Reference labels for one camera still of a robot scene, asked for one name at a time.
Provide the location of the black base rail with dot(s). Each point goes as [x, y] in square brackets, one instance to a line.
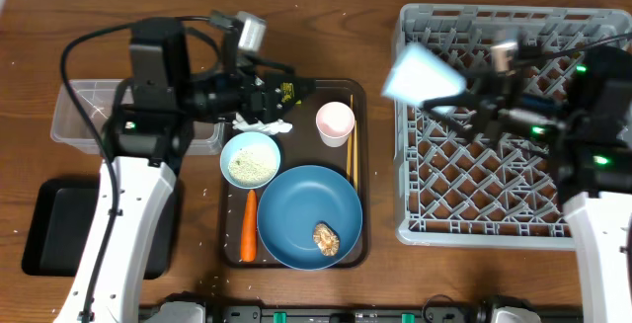
[185, 307]

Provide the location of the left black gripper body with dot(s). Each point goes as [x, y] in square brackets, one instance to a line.
[259, 99]

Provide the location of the blue plate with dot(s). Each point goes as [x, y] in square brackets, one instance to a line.
[298, 200]

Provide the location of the pink cup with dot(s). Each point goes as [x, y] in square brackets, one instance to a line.
[335, 122]

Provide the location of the wooden chopstick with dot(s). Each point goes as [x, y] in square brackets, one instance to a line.
[350, 144]
[355, 158]

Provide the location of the yellow foil snack wrapper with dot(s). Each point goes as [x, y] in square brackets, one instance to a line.
[289, 94]

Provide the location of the light blue bowl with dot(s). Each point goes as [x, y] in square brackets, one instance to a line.
[243, 140]

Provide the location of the brown mushroom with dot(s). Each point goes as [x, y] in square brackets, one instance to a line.
[326, 239]

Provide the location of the blue cup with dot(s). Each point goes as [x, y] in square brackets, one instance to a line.
[418, 75]

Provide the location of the white rice pile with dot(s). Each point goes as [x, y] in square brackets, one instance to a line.
[252, 166]

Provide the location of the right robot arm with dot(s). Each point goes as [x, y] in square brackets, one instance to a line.
[588, 161]

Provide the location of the left wooden chopstick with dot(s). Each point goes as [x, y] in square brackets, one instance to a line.
[350, 144]

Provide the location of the grey dishwasher rack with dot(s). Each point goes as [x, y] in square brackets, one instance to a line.
[454, 193]

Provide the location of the black waste tray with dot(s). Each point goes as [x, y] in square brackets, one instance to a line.
[61, 222]

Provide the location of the clear plastic bin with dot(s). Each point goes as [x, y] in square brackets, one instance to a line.
[96, 97]

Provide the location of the orange carrot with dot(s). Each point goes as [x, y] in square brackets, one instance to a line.
[249, 244]

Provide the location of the white tissue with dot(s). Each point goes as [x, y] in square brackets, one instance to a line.
[271, 128]

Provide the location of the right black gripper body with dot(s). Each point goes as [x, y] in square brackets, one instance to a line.
[497, 121]

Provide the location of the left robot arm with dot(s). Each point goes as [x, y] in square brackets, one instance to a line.
[147, 135]

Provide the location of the right wooden chopstick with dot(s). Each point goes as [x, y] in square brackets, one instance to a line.
[355, 158]

